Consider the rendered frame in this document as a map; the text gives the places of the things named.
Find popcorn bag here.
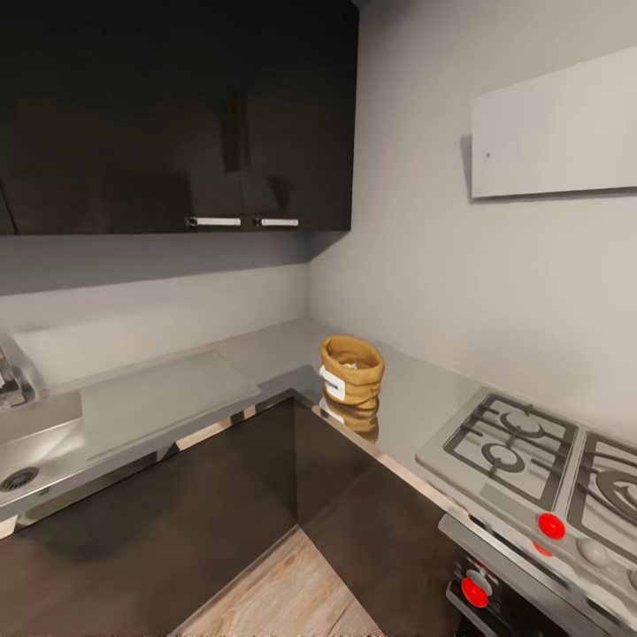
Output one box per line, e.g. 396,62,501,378
319,335,385,409

